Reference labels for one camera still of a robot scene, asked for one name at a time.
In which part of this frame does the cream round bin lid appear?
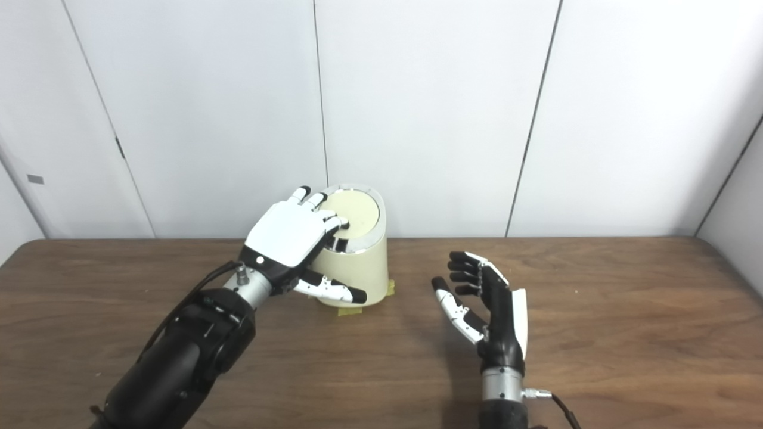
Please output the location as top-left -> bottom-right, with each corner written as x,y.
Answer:
322,189 -> 380,239

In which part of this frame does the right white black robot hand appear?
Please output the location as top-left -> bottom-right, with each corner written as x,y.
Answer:
431,251 -> 529,377

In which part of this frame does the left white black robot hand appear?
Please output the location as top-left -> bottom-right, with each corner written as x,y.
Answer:
238,185 -> 368,304

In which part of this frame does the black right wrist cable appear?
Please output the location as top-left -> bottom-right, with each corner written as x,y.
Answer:
523,388 -> 582,429

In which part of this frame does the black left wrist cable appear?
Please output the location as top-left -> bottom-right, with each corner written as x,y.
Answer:
136,260 -> 245,364

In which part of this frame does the cream-colored bin body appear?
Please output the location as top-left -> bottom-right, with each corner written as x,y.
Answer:
310,184 -> 388,309

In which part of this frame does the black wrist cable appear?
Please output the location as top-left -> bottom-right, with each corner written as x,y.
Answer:
136,260 -> 245,364
523,388 -> 582,429

